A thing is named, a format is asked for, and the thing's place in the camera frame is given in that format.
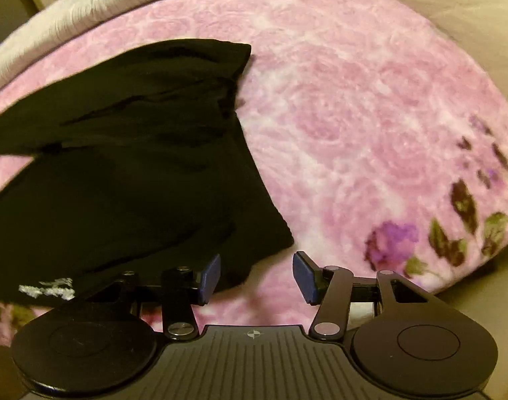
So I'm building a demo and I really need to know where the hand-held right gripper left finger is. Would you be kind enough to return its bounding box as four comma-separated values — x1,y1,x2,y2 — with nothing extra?
87,253,222,339

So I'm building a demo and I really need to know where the cream quilted pillow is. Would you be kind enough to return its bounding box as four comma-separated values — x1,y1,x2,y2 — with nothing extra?
358,0,508,105

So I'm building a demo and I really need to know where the black garment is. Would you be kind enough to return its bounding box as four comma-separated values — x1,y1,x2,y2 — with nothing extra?
0,38,295,306

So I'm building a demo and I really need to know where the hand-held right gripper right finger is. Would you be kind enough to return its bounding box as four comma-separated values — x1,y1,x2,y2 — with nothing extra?
293,251,436,339

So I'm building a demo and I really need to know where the pink floral blanket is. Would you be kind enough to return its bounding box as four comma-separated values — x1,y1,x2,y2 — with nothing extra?
0,0,508,342

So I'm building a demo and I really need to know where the white ribbed quilt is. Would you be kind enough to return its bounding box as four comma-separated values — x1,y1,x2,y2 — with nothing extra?
0,0,246,92

